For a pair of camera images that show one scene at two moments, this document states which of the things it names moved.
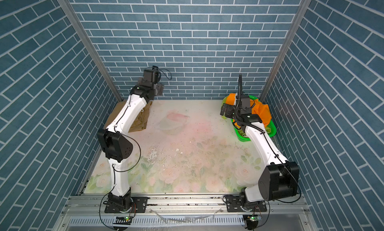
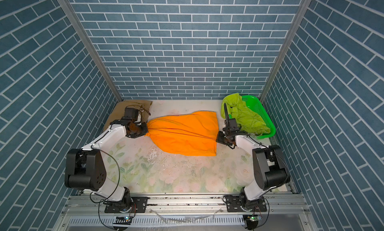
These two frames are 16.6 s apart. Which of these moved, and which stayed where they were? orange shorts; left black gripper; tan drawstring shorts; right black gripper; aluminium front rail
Moved: orange shorts; left black gripper; right black gripper
Stayed: tan drawstring shorts; aluminium front rail
